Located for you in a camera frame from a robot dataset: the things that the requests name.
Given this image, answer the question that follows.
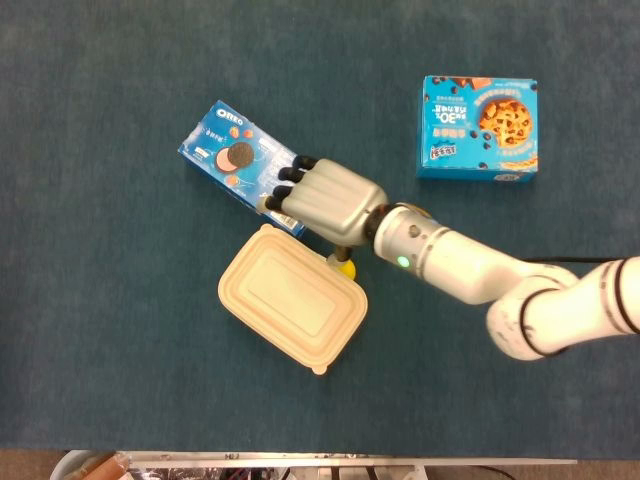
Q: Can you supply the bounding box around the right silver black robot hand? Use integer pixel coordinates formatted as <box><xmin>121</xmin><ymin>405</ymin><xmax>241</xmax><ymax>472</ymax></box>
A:
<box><xmin>257</xmin><ymin>154</ymin><xmax>390</xmax><ymax>264</ymax></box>

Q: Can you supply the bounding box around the beige lidded food container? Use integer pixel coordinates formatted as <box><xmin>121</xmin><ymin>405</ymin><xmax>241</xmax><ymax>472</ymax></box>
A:
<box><xmin>217</xmin><ymin>223</ymin><xmax>370</xmax><ymax>377</ymax></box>

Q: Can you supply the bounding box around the blue Oreo cookie box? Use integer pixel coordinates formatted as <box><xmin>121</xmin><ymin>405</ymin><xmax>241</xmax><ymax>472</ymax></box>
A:
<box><xmin>178</xmin><ymin>99</ymin><xmax>321</xmax><ymax>239</ymax></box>

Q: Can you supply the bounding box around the light blue chocolate chip cookie box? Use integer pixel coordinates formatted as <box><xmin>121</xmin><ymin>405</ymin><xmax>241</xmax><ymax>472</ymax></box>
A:
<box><xmin>415</xmin><ymin>75</ymin><xmax>540</xmax><ymax>189</ymax></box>

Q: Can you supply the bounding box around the orange brown plastic object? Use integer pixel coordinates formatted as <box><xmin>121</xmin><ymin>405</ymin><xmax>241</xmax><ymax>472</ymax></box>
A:
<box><xmin>64</xmin><ymin>451</ymin><xmax>129</xmax><ymax>480</ymax></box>

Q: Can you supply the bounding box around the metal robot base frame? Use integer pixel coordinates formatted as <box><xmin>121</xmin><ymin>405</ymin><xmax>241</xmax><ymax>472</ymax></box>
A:
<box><xmin>49</xmin><ymin>449</ymin><xmax>579</xmax><ymax>480</ymax></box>

